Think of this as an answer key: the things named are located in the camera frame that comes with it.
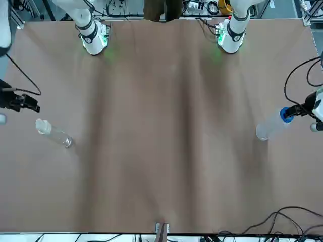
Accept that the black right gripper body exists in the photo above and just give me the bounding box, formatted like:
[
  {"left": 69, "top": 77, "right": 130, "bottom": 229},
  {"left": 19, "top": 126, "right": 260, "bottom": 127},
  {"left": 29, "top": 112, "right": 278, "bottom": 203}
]
[{"left": 0, "top": 79, "right": 18, "bottom": 109}]

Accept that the aluminium frame post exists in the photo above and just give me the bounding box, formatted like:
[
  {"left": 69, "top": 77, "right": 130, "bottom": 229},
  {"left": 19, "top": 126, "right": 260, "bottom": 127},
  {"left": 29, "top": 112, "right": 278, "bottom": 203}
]
[
  {"left": 154, "top": 221, "right": 171, "bottom": 242},
  {"left": 299, "top": 0, "right": 323, "bottom": 26},
  {"left": 9, "top": 0, "right": 26, "bottom": 29}
]

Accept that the yellow plastic object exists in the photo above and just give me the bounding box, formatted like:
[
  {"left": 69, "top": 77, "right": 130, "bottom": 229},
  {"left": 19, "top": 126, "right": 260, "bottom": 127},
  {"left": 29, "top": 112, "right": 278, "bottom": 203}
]
[{"left": 218, "top": 0, "right": 233, "bottom": 14}]

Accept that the clear drink bottle blue cap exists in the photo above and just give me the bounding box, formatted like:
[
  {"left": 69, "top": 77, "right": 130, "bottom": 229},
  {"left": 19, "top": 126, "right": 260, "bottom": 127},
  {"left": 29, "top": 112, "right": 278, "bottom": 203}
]
[{"left": 255, "top": 107, "right": 294, "bottom": 141}]

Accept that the black desk cable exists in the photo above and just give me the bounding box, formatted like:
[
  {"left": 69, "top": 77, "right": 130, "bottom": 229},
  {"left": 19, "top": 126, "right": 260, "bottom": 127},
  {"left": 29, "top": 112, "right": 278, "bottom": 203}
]
[{"left": 219, "top": 206, "right": 323, "bottom": 238}]

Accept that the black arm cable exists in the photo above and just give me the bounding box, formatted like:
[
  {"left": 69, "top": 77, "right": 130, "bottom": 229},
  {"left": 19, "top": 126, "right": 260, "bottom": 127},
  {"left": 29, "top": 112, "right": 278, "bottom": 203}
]
[
  {"left": 283, "top": 56, "right": 323, "bottom": 108},
  {"left": 0, "top": 52, "right": 42, "bottom": 96}
]

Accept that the person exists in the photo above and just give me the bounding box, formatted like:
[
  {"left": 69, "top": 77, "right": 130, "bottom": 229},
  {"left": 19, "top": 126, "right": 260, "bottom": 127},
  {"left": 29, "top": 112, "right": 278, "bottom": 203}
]
[{"left": 142, "top": 0, "right": 183, "bottom": 23}]

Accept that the clear condiment bottle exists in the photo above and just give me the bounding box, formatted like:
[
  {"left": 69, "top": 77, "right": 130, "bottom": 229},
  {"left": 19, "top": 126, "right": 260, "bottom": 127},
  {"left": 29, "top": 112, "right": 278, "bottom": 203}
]
[{"left": 35, "top": 118, "right": 74, "bottom": 148}]

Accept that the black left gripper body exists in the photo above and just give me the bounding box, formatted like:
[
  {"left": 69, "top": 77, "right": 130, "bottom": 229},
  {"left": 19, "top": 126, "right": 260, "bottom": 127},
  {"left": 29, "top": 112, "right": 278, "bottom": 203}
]
[{"left": 303, "top": 91, "right": 318, "bottom": 117}]

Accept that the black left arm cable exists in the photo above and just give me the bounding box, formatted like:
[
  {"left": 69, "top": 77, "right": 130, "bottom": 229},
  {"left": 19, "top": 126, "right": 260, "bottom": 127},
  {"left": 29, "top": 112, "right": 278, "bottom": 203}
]
[{"left": 283, "top": 56, "right": 323, "bottom": 108}]

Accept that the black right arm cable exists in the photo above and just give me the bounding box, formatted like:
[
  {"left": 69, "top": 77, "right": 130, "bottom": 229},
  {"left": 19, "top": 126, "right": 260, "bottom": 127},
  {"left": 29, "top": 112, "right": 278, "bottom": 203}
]
[{"left": 0, "top": 52, "right": 42, "bottom": 96}]

